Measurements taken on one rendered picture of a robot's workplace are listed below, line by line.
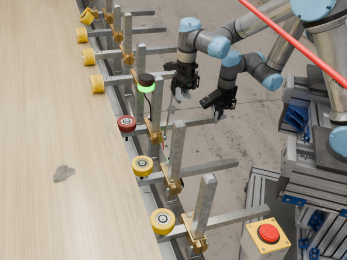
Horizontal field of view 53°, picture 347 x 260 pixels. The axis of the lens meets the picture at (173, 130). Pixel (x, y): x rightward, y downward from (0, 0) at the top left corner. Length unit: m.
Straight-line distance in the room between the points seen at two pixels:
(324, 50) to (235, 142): 1.88
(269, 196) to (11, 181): 1.49
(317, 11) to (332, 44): 0.10
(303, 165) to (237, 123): 1.75
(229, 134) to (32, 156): 1.86
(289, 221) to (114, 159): 1.20
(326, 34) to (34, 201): 0.99
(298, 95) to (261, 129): 1.34
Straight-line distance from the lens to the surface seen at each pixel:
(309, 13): 0.99
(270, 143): 2.92
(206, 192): 1.00
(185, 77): 1.34
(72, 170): 1.27
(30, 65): 1.89
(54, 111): 1.55
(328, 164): 1.27
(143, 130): 1.50
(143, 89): 1.30
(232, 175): 2.56
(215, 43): 1.20
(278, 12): 1.21
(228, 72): 1.45
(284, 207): 2.20
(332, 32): 1.02
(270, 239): 0.76
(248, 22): 1.26
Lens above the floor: 1.83
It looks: 40 degrees down
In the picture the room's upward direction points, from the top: 6 degrees clockwise
